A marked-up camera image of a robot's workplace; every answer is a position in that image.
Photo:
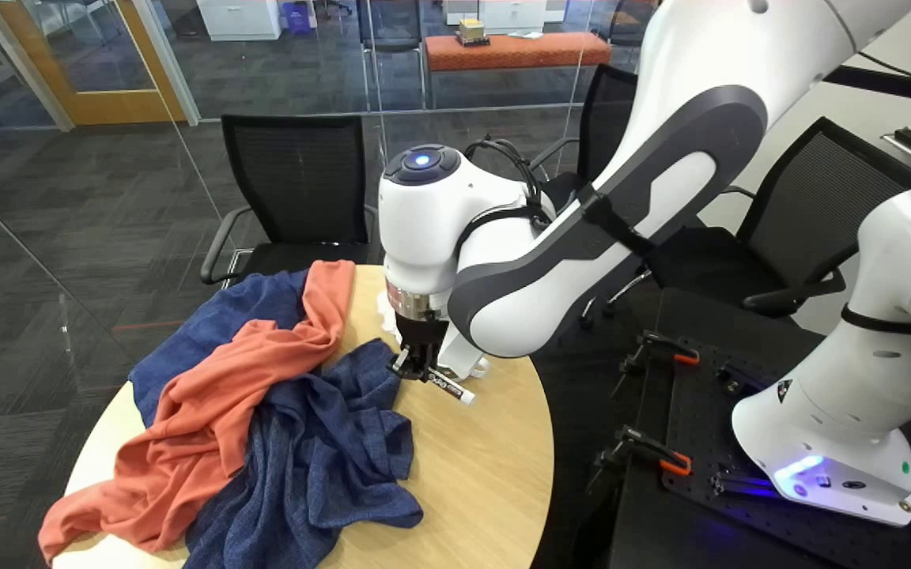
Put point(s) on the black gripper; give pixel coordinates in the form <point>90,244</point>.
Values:
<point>418,336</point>

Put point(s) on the brown dry erase marker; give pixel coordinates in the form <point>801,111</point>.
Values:
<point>452,386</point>

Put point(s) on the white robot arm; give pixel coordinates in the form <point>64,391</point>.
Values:
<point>686,160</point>

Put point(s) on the white ceramic mug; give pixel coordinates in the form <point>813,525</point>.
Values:
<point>464,358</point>

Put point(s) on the navy blue cloth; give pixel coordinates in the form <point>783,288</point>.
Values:
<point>317,452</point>

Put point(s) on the orange cloth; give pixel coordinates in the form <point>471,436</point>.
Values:
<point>234,391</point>

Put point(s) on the blue towel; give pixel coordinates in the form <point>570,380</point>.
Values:
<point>214,327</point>

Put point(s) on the black mesh office chair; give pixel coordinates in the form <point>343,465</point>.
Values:
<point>606,115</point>
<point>298,178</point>
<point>803,222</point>

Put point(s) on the black orange bar clamp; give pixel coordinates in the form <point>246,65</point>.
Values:
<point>662,351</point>
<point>650,451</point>

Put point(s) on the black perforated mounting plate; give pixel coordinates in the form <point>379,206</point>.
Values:
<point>708,444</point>

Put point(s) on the orange upholstered bench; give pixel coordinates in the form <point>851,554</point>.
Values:
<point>519,47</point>

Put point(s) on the white cabinet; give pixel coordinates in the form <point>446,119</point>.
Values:
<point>234,21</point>

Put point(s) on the wooden door frame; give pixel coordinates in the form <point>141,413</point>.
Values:
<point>110,106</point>

